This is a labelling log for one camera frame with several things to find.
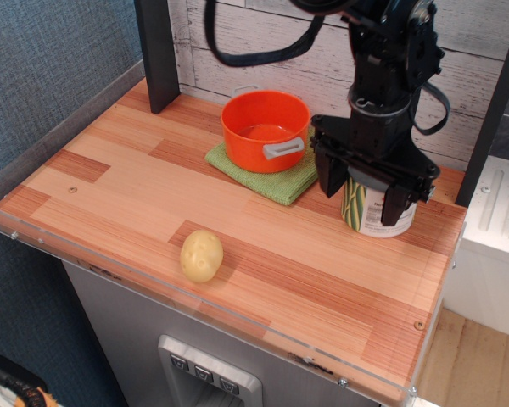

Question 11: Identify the dark grey post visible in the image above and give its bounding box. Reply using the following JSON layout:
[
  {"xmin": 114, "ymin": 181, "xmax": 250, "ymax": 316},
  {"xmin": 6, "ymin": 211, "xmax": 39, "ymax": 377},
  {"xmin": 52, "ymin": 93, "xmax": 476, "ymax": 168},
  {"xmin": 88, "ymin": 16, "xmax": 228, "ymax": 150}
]
[
  {"xmin": 134, "ymin": 0, "xmax": 181, "ymax": 114},
  {"xmin": 455, "ymin": 0, "xmax": 509, "ymax": 208}
]

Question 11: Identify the white toy sink unit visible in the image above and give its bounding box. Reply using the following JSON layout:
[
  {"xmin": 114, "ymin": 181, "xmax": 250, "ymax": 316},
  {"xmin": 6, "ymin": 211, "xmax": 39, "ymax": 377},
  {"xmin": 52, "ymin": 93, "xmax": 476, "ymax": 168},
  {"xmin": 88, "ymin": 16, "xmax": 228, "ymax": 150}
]
[{"xmin": 443, "ymin": 156, "xmax": 509, "ymax": 335}]

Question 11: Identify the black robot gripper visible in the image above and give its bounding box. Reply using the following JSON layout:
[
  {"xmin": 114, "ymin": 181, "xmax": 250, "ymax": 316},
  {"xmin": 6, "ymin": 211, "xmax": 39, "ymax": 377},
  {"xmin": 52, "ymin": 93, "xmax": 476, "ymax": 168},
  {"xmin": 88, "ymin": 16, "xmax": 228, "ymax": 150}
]
[{"xmin": 311, "ymin": 112, "xmax": 440, "ymax": 226}]

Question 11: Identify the dark grey right post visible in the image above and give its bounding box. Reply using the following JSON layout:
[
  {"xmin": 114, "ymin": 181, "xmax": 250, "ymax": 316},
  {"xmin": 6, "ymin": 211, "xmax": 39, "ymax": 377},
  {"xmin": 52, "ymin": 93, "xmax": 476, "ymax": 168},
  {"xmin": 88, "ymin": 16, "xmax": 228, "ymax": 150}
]
[{"xmin": 455, "ymin": 0, "xmax": 509, "ymax": 208}]

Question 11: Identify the black braided cable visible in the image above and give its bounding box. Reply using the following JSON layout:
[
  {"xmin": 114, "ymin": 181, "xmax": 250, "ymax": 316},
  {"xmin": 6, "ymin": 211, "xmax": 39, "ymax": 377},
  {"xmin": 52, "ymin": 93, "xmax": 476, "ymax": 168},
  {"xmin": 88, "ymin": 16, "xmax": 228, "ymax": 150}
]
[{"xmin": 203, "ymin": 0, "xmax": 326, "ymax": 69}]

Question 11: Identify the dark grey left post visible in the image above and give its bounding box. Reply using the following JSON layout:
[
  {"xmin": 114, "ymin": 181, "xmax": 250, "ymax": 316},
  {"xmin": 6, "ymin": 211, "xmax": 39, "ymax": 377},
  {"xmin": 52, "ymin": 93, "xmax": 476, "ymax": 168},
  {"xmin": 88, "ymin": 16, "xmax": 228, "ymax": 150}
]
[{"xmin": 134, "ymin": 0, "xmax": 181, "ymax": 114}]

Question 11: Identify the black orange bag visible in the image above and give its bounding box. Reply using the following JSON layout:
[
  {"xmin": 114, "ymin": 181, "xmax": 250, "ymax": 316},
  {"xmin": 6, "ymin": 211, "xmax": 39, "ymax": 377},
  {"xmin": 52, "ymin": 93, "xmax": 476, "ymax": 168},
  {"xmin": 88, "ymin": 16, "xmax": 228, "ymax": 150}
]
[{"xmin": 0, "ymin": 355, "xmax": 60, "ymax": 406}]

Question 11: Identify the silver toy fridge cabinet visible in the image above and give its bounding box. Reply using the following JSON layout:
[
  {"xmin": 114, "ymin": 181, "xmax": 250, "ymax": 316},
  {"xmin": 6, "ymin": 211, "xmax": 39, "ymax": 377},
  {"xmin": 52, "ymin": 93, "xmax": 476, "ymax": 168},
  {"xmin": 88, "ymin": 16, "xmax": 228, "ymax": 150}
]
[{"xmin": 61, "ymin": 259, "xmax": 383, "ymax": 407}]

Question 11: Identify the yellow toy potato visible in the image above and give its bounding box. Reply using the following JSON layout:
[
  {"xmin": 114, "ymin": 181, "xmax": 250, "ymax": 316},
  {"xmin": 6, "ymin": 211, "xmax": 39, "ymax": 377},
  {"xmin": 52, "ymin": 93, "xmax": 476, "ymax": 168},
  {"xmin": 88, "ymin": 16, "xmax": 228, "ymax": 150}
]
[{"xmin": 180, "ymin": 230, "xmax": 224, "ymax": 283}]

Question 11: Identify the orange toy pot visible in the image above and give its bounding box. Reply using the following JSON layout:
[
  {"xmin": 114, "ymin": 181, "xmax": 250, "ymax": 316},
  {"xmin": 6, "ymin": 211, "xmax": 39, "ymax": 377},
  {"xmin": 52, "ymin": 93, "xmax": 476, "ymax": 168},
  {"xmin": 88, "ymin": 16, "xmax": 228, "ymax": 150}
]
[{"xmin": 221, "ymin": 90, "xmax": 310, "ymax": 174}]

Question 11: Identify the toy corn can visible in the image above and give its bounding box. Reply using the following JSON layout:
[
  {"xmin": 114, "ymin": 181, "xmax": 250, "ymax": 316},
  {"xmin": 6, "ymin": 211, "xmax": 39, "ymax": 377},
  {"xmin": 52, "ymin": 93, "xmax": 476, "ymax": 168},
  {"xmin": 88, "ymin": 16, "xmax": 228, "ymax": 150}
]
[{"xmin": 341, "ymin": 168, "xmax": 417, "ymax": 238}]

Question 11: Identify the clear acrylic guard rail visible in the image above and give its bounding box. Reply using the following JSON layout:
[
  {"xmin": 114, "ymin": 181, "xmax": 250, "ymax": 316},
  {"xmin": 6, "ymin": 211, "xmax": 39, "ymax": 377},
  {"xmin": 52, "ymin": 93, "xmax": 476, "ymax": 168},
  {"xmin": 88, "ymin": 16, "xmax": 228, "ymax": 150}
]
[{"xmin": 0, "ymin": 65, "xmax": 466, "ymax": 406}]

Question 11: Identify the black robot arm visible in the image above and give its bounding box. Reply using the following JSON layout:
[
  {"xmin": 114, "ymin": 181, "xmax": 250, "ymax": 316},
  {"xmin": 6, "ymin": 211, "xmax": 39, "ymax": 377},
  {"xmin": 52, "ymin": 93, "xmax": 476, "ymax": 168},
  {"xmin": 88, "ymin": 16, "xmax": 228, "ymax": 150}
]
[{"xmin": 295, "ymin": 1, "xmax": 450, "ymax": 226}]

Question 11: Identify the green cloth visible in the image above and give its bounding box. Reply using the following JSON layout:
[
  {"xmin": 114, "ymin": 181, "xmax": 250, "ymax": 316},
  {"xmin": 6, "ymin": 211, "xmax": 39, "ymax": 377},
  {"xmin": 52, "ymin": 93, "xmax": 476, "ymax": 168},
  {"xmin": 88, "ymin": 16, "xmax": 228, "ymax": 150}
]
[{"xmin": 204, "ymin": 142, "xmax": 317, "ymax": 206}]

